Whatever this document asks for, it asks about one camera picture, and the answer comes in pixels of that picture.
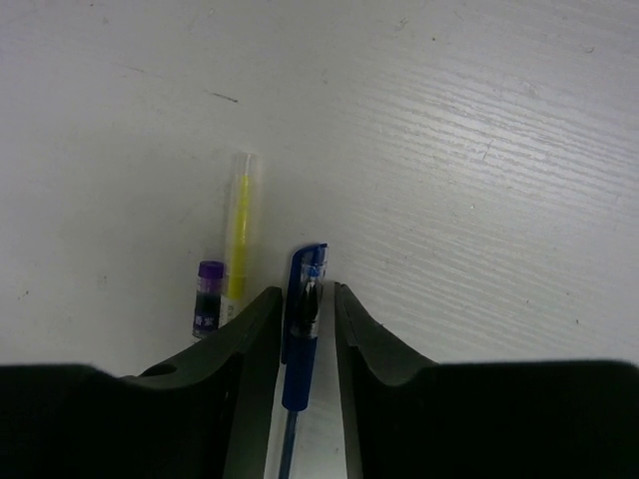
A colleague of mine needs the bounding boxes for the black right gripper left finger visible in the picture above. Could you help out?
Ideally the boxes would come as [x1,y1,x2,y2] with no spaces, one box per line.
[1,287,283,478]

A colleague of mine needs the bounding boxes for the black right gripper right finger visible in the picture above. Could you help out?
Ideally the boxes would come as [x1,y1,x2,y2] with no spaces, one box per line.
[334,284,638,478]

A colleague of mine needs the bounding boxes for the purple gel pen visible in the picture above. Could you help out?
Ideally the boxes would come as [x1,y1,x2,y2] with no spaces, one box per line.
[192,260,225,341]

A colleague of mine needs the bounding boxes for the blue gel pen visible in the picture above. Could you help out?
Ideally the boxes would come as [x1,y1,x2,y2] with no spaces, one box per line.
[278,242,328,478]

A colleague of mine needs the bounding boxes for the yellow highlighter pen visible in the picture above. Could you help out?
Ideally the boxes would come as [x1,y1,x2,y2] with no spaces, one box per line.
[219,153,256,327]

